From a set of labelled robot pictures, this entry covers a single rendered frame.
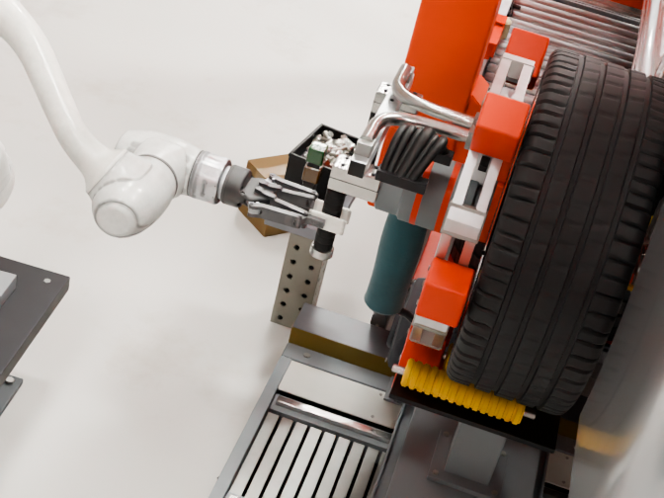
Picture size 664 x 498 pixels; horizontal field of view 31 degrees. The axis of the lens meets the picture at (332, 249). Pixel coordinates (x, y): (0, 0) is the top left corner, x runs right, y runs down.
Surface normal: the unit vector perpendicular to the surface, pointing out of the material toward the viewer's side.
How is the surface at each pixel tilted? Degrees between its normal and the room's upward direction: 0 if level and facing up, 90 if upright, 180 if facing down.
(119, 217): 93
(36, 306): 0
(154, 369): 0
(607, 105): 17
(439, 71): 90
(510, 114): 35
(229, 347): 0
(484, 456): 90
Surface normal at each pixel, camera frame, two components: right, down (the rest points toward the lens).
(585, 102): 0.11, -0.62
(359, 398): 0.21, -0.81
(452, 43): -0.25, 0.49
